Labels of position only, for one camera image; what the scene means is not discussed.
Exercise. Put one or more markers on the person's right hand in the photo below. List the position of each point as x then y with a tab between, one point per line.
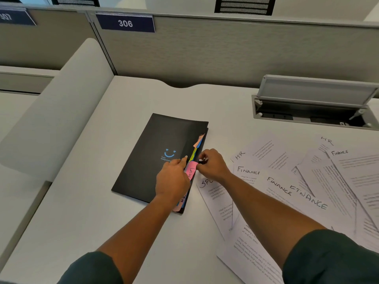
214	168

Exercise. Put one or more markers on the person's left hand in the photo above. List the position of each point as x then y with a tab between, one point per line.
171	183

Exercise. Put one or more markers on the black expanding folder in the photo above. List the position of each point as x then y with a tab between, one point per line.
148	162

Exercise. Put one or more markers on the pile of white papers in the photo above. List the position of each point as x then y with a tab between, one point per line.
296	189

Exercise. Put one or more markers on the person's left forearm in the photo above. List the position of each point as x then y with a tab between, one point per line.
133	242

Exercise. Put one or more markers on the person's right forearm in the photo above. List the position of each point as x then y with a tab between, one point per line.
266	215

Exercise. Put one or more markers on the green left sleeve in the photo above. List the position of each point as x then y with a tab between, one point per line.
91	269

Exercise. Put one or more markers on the green sleeve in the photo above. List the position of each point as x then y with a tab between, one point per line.
91	269
331	257

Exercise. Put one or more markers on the grey fabric partition panel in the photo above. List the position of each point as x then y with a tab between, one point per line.
237	50

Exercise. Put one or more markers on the white side desk divider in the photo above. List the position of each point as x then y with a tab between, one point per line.
59	115

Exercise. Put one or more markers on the green right sleeve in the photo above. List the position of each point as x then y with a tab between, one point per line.
331	257

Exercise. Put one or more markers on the black mesh office chair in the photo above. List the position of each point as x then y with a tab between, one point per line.
54	0
219	5

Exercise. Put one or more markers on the blue desk number sign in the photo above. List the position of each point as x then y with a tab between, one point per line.
125	23
14	17

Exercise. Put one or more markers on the beige partition panel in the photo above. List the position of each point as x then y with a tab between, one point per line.
44	44

